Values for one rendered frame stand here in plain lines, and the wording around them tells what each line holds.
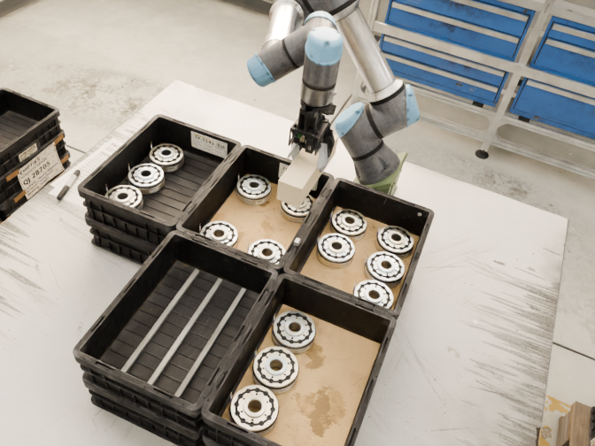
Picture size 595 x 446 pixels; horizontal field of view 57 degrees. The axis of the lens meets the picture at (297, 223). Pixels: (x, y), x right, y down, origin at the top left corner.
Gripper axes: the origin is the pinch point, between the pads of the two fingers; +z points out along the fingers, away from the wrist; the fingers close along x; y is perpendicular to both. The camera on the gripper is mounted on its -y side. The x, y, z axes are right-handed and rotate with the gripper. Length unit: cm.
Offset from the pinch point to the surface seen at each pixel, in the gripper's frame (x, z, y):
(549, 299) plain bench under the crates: 74, 39, -24
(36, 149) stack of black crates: -119, 59, -18
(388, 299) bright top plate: 30.5, 22.8, 12.8
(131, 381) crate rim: -10, 15, 63
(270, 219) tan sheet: -9.1, 25.8, -0.3
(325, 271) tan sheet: 12.3, 25.7, 9.9
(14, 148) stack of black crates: -118, 52, -8
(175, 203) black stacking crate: -35.9, 25.9, 7.6
